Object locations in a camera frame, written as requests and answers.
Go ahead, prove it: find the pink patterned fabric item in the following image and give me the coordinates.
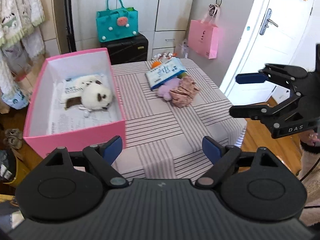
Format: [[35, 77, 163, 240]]
[[170, 75, 200, 108]]

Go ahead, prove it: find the white brown plush toy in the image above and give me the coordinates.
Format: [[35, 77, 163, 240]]
[[63, 80, 113, 118]]

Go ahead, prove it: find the purple plush toy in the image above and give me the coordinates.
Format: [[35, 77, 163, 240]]
[[157, 77, 180, 101]]

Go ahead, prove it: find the soft cotton tissue pack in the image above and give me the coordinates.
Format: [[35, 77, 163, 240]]
[[60, 74, 105, 103]]

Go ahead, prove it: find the yellow bin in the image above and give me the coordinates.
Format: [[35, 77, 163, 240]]
[[1, 150, 26, 188]]

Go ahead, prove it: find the white door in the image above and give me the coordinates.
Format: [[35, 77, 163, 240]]
[[220, 0, 314, 105]]

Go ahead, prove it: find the printed paper sheet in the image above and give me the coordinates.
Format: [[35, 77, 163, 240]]
[[47, 73, 123, 135]]

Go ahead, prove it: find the brown fuzzy slipper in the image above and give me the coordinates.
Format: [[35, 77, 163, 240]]
[[3, 128, 23, 150]]

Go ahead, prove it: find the pink paper bag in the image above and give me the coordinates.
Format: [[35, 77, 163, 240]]
[[188, 9, 220, 59]]

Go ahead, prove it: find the pink cardboard box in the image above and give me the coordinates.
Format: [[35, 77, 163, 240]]
[[23, 48, 126, 158]]

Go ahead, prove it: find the blue white plastic bag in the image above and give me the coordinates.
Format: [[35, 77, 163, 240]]
[[1, 89, 29, 109]]

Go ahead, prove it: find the blue white tissue pack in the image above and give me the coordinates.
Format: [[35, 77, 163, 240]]
[[145, 57, 187, 90]]

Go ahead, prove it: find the small toys pile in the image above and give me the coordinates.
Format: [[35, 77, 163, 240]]
[[152, 53, 177, 61]]

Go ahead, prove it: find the brown paper bag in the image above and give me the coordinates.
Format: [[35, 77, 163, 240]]
[[11, 55, 45, 101]]

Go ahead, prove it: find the white wardrobe cabinet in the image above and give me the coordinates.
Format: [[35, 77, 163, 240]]
[[71, 0, 193, 59]]

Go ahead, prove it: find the black suitcase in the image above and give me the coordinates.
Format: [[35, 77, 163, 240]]
[[100, 34, 149, 65]]

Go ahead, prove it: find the teal felt handbag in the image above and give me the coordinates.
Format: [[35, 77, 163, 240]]
[[95, 0, 139, 42]]

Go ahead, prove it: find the white fluffy hanging robe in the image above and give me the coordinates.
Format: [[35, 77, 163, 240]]
[[1, 0, 46, 96]]

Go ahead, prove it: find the black tripod stand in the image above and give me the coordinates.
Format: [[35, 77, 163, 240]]
[[64, 0, 76, 52]]

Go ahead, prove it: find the silver door handle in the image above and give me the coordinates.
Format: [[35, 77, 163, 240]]
[[259, 8, 279, 36]]

